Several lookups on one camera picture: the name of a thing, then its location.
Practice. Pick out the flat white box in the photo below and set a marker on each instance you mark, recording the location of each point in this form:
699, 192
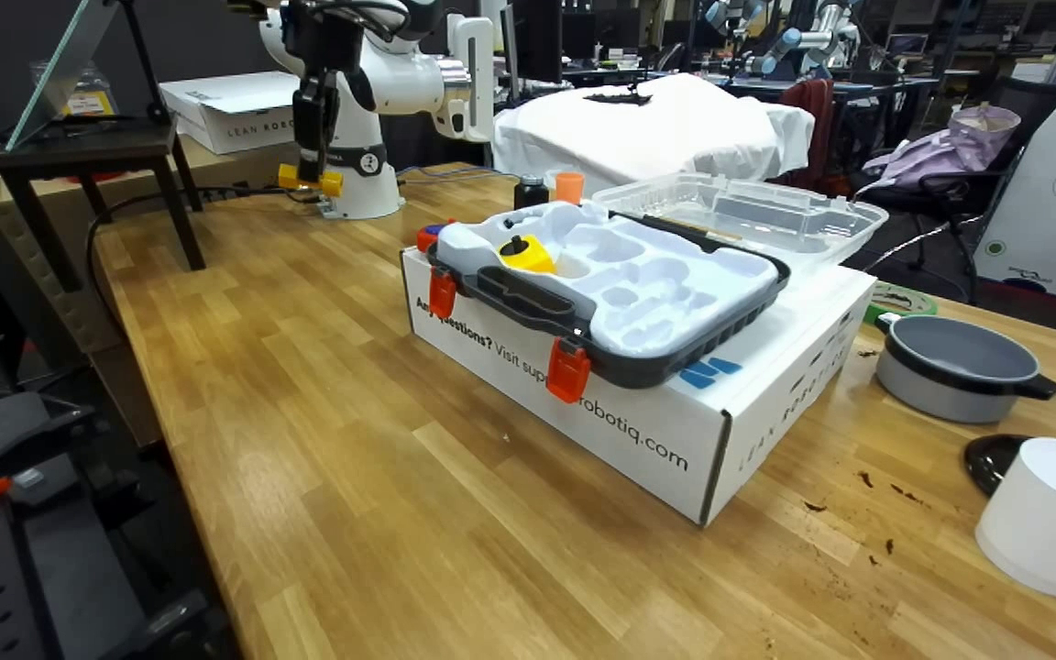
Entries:
236, 110

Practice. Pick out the red blue toy tape measure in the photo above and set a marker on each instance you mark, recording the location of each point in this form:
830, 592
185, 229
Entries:
428, 237

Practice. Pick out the yellow toy dumbbell bolt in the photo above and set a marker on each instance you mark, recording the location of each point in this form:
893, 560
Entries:
330, 186

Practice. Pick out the black round disc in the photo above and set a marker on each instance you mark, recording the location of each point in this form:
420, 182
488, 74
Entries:
991, 465

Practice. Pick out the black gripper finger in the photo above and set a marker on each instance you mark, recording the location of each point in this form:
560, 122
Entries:
304, 129
328, 122

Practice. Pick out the small black cup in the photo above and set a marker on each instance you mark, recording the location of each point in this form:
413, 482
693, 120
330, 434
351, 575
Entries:
528, 196

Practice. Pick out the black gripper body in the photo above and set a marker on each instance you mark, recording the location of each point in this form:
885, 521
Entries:
323, 39

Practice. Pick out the yellow toy tape measure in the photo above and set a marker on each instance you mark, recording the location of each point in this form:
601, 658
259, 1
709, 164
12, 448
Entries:
528, 256

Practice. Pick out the black perforated rack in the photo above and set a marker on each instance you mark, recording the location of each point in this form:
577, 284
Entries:
28, 575

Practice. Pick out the small orange cup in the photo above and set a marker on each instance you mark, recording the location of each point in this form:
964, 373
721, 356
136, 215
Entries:
568, 190

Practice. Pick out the purple cloth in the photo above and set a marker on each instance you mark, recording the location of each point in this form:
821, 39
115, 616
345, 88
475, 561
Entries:
944, 153

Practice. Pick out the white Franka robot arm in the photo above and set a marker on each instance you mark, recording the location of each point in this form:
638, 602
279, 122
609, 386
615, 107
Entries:
403, 78

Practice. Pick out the white cloth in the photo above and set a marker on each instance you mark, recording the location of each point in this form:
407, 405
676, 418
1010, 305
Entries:
649, 129

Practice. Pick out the white cylindrical container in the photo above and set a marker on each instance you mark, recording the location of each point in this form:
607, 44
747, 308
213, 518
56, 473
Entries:
1047, 518

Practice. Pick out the black stool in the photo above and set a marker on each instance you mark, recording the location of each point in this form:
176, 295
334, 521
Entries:
83, 144

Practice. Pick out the grey toy tool box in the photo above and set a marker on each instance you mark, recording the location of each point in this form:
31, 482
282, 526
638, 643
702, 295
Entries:
649, 287

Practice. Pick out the white cardboard box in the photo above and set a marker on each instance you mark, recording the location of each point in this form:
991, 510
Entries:
626, 428

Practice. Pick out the green packet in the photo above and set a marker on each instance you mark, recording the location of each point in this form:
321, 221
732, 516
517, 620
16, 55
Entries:
901, 301

